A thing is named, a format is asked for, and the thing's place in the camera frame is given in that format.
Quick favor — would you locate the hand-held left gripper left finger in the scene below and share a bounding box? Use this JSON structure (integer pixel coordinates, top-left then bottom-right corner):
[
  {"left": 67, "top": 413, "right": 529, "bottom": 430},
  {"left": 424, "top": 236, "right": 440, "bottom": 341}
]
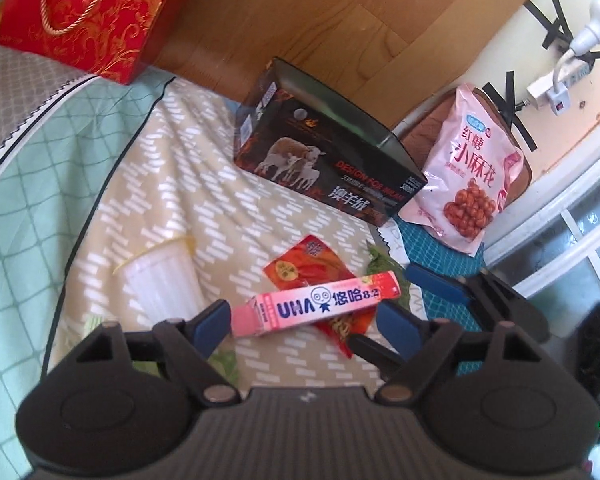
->
[{"left": 75, "top": 299, "right": 241, "bottom": 406}]

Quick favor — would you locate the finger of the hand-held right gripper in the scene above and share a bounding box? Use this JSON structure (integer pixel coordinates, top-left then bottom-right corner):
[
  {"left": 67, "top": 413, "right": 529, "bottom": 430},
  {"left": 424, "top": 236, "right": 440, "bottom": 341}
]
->
[
  {"left": 347, "top": 334, "right": 405, "bottom": 368},
  {"left": 404, "top": 262, "right": 552, "bottom": 342}
]

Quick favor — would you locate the large pink snack bag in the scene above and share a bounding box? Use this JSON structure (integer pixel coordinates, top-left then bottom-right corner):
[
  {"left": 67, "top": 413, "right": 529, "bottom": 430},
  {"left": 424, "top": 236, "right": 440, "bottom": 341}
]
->
[{"left": 397, "top": 84, "right": 526, "bottom": 257}]

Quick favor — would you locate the red snack packet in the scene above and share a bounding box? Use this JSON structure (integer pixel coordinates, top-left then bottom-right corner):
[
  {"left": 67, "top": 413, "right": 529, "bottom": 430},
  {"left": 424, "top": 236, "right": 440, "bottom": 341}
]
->
[{"left": 262, "top": 234, "right": 378, "bottom": 359}]

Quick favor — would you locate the white window frame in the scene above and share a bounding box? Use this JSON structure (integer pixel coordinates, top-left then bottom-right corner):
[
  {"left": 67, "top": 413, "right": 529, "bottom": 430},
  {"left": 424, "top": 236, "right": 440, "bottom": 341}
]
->
[{"left": 480, "top": 145, "right": 600, "bottom": 306}]

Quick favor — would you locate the green checked blanket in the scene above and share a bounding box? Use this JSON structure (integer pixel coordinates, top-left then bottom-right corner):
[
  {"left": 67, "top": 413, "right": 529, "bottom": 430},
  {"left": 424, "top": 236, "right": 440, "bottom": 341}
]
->
[{"left": 0, "top": 72, "right": 176, "bottom": 480}]

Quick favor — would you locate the pink candy box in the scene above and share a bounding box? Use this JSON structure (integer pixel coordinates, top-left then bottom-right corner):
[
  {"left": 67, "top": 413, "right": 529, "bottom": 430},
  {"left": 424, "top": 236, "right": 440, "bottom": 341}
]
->
[{"left": 230, "top": 270, "right": 401, "bottom": 338}]

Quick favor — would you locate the white power strip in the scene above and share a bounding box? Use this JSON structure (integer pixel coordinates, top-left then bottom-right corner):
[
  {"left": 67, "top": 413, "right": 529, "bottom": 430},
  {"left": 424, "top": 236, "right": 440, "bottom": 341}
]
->
[{"left": 560, "top": 56, "right": 597, "bottom": 87}]

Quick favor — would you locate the blue patterned cloth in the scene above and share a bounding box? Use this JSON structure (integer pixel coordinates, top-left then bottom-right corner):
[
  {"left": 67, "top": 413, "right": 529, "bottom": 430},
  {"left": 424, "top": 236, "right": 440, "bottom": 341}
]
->
[{"left": 395, "top": 220, "right": 486, "bottom": 376}]

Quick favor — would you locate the red gift bag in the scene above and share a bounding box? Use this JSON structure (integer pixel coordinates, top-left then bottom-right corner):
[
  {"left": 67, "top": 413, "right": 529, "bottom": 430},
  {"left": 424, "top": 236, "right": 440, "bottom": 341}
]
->
[{"left": 0, "top": 0, "right": 191, "bottom": 86}]

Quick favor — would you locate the wood pattern board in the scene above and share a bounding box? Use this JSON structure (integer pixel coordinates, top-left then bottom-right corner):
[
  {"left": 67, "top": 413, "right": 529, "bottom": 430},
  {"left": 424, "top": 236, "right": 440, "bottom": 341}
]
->
[{"left": 150, "top": 0, "right": 551, "bottom": 128}]

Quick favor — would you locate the black tape cross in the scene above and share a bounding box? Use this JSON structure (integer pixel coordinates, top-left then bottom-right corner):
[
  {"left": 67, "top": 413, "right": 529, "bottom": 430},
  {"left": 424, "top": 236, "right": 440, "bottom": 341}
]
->
[{"left": 482, "top": 72, "right": 538, "bottom": 153}]

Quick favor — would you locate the black tape cluster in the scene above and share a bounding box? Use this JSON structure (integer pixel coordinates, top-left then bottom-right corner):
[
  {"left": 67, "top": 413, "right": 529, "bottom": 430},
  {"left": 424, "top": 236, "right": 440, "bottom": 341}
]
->
[{"left": 525, "top": 0, "right": 600, "bottom": 61}]

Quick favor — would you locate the white lettered cloth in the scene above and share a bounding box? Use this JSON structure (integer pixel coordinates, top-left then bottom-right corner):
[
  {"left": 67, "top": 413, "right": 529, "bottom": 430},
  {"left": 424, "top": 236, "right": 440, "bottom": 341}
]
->
[{"left": 377, "top": 222, "right": 407, "bottom": 267}]

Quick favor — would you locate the beige patterned blanket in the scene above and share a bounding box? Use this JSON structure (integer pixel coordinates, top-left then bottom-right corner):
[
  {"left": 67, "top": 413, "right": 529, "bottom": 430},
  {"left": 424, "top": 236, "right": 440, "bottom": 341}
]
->
[{"left": 55, "top": 77, "right": 431, "bottom": 391}]

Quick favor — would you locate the green snack packet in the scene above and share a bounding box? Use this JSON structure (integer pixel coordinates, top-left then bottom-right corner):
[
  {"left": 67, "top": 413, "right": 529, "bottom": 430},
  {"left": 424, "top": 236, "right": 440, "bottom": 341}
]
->
[{"left": 367, "top": 242, "right": 416, "bottom": 311}]

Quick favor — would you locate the black box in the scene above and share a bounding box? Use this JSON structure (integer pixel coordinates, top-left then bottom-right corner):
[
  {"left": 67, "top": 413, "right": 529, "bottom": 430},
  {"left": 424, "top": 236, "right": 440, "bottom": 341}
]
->
[{"left": 232, "top": 57, "right": 428, "bottom": 228}]

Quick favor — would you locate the clear plastic cup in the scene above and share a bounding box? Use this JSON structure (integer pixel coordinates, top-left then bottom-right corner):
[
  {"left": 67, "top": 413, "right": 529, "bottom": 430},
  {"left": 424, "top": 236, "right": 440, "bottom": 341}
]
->
[{"left": 112, "top": 237, "right": 206, "bottom": 326}]

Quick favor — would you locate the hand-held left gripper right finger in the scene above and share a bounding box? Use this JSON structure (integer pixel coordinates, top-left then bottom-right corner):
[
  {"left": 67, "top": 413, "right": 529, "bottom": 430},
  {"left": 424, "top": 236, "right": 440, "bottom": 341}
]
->
[{"left": 376, "top": 304, "right": 538, "bottom": 406}]

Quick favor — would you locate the white plug adapter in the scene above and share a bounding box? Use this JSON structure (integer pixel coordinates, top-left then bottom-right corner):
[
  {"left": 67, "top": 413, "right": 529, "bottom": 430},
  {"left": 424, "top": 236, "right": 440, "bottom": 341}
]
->
[{"left": 527, "top": 77, "right": 572, "bottom": 113}]

